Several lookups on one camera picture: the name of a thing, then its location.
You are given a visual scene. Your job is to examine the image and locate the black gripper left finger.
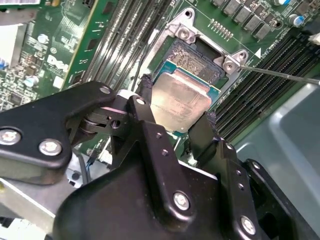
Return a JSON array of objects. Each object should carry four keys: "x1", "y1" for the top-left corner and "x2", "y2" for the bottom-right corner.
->
[{"x1": 0, "y1": 74, "x2": 199, "y2": 225}]

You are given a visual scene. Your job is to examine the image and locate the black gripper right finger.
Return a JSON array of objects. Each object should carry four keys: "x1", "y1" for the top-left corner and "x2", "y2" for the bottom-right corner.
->
[{"x1": 188, "y1": 111, "x2": 318, "y2": 240}]

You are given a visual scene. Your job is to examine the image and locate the wire locking lever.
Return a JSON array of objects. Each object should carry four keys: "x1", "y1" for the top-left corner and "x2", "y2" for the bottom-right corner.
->
[{"x1": 238, "y1": 63, "x2": 320, "y2": 85}]

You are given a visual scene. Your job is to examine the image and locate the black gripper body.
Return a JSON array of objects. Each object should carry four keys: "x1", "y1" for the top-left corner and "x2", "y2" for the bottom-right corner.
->
[{"x1": 53, "y1": 137, "x2": 231, "y2": 240}]

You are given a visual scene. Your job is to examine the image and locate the silver-topped CPU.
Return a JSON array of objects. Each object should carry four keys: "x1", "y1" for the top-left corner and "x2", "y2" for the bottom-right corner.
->
[{"x1": 149, "y1": 59, "x2": 222, "y2": 133}]

